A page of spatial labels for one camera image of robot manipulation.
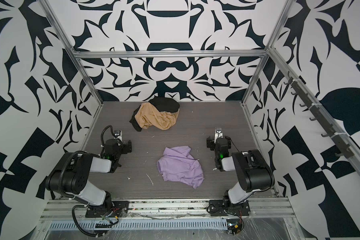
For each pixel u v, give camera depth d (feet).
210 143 2.85
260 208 2.49
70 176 1.48
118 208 2.38
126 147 2.86
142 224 2.13
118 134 2.72
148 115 3.31
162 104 3.36
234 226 2.33
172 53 3.09
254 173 1.54
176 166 2.70
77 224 2.24
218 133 2.66
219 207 2.43
